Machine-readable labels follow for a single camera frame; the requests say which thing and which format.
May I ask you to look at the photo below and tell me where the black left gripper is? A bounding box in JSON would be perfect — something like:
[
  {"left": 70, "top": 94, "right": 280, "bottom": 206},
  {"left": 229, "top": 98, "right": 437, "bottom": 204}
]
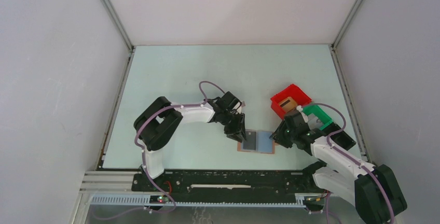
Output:
[{"left": 220, "top": 110, "right": 248, "bottom": 143}]

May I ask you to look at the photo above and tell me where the tan leather card holder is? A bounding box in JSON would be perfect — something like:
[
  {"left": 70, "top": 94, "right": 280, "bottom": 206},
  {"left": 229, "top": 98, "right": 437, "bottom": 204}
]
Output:
[{"left": 237, "top": 130, "right": 276, "bottom": 155}]

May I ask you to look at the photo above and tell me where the silver card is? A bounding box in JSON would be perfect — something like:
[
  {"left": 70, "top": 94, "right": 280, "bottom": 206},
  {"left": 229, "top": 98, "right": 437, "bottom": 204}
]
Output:
[{"left": 242, "top": 131, "right": 257, "bottom": 151}]

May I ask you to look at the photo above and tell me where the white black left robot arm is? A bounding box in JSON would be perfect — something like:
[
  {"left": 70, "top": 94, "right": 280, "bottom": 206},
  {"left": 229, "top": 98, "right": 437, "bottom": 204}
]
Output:
[{"left": 133, "top": 91, "right": 246, "bottom": 191}]

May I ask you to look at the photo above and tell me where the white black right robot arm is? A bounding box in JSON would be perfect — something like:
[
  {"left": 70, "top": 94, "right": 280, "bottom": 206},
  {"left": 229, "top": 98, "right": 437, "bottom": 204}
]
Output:
[{"left": 271, "top": 110, "right": 408, "bottom": 223}]

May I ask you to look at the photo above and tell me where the green plastic bin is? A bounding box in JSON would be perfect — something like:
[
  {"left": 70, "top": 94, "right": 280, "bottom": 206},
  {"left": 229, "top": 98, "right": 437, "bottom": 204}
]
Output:
[{"left": 302, "top": 104, "right": 333, "bottom": 130}]

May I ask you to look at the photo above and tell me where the red plastic bin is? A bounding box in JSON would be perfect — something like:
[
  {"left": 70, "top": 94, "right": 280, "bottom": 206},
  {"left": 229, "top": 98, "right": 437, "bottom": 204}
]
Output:
[{"left": 270, "top": 84, "right": 312, "bottom": 119}]

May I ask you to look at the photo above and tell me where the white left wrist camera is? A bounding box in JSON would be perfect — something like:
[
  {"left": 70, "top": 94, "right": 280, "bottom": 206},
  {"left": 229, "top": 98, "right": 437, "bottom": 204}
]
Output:
[{"left": 235, "top": 101, "right": 245, "bottom": 111}]

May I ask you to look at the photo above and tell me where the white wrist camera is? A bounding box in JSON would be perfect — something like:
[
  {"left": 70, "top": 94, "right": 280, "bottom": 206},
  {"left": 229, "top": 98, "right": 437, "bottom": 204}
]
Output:
[
  {"left": 235, "top": 101, "right": 245, "bottom": 111},
  {"left": 296, "top": 105, "right": 309, "bottom": 123}
]

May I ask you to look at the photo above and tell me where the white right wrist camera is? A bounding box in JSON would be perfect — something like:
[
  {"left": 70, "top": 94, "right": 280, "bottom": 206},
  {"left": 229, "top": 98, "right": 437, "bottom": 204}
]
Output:
[{"left": 296, "top": 105, "right": 309, "bottom": 123}]

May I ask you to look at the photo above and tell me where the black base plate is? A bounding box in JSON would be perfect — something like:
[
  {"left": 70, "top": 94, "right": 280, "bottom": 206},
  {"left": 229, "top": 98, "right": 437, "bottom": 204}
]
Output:
[{"left": 131, "top": 170, "right": 326, "bottom": 204}]

